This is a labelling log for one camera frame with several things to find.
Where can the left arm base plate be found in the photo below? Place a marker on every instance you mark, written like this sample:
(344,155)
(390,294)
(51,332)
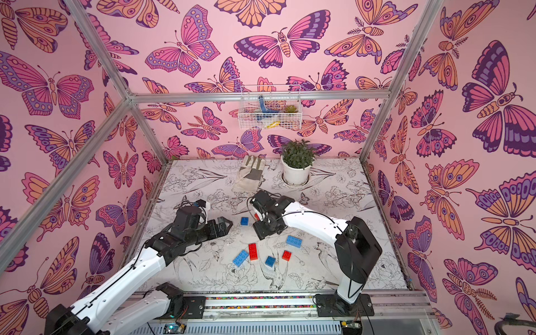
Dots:
(188,307)

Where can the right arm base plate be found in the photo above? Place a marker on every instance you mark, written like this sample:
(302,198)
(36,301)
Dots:
(334,306)

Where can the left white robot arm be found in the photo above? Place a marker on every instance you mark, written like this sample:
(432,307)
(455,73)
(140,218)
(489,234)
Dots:
(102,310)

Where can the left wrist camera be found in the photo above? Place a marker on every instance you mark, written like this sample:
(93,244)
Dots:
(203,204)

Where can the small blue lego near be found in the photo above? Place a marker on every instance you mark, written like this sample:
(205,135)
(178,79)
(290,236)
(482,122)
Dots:
(270,261)

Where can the aluminium front rail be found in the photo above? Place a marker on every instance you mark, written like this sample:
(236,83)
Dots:
(259,307)

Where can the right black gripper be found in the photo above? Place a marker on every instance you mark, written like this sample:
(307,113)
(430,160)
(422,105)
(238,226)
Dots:
(266,220)

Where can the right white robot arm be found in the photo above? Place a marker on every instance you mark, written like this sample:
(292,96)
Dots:
(357,250)

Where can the white wire basket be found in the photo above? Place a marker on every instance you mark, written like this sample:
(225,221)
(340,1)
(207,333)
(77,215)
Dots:
(270,107)

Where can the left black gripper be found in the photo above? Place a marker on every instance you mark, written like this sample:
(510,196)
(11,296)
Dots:
(223,231)

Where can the potted green plant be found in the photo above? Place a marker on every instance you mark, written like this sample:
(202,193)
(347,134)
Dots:
(297,158)

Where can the blue toy in basket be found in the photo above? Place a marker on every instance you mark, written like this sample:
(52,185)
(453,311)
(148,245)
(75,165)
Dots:
(265,112)

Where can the blue long lego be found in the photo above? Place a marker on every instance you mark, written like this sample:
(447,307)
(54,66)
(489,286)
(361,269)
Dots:
(294,241)
(240,258)

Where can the small red lego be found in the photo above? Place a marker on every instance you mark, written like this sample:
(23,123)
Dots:
(287,255)

